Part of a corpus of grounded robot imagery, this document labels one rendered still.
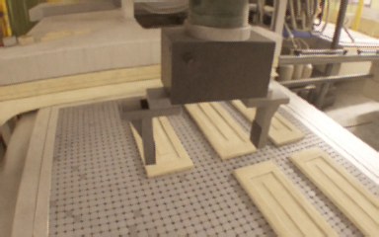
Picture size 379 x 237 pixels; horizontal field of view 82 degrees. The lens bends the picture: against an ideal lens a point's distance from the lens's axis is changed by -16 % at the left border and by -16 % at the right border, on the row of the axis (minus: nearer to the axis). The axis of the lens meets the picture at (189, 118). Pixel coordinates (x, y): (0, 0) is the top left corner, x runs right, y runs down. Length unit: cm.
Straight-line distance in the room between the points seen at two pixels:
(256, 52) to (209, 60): 10
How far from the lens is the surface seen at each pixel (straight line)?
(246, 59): 53
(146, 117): 56
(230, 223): 90
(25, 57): 170
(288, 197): 102
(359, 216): 108
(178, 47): 47
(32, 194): 109
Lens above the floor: 159
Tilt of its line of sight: 31 degrees down
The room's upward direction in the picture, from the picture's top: 3 degrees clockwise
